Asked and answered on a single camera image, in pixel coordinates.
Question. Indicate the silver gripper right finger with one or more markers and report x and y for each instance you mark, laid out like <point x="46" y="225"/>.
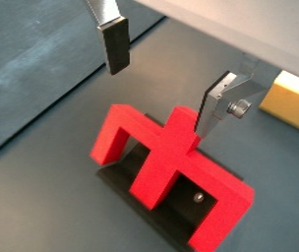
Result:
<point x="225" y="98"/>

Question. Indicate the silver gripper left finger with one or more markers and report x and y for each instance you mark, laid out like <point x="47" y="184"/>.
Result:
<point x="113" y="27"/>

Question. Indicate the black angle bracket stand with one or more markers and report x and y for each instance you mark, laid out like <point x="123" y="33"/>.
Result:
<point x="130" y="139"/>

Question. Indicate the yellow wooden board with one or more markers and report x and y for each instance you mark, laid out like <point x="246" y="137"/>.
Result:
<point x="281" y="101"/>

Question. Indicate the red E-shaped block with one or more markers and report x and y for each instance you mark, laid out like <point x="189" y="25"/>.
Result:
<point x="234" y="195"/>

